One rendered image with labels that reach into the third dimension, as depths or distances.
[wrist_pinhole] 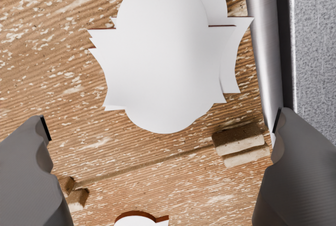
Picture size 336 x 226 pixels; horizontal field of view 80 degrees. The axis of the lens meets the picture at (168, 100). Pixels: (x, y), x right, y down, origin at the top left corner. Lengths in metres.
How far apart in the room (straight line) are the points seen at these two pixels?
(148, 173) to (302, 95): 0.24
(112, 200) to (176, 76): 0.25
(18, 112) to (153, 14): 0.20
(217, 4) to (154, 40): 0.06
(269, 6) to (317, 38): 0.07
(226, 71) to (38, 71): 0.20
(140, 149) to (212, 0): 0.20
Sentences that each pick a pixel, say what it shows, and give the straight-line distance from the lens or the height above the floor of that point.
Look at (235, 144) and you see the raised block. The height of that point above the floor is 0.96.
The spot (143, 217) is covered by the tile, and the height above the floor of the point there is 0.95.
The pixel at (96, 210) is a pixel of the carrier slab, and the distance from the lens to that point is 0.40.
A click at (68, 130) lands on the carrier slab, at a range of 0.29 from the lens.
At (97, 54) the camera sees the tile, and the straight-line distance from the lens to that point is 0.22.
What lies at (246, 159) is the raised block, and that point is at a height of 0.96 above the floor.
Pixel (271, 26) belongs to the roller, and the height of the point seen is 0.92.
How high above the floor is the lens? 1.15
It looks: 62 degrees down
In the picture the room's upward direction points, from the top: 177 degrees clockwise
